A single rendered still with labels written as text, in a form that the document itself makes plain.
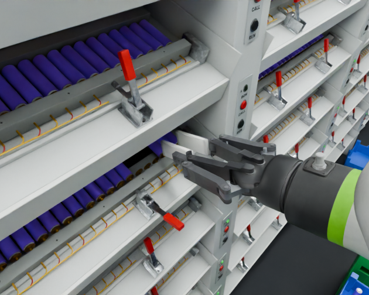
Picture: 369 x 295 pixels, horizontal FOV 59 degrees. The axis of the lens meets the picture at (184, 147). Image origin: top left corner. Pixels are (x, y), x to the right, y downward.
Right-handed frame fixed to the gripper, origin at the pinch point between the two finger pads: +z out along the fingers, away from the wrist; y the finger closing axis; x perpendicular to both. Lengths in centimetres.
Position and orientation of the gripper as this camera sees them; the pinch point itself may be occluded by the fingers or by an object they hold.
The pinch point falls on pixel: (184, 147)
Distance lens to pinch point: 55.4
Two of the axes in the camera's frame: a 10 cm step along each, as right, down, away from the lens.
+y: -6.7, 4.7, -5.7
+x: 1.5, 8.4, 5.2
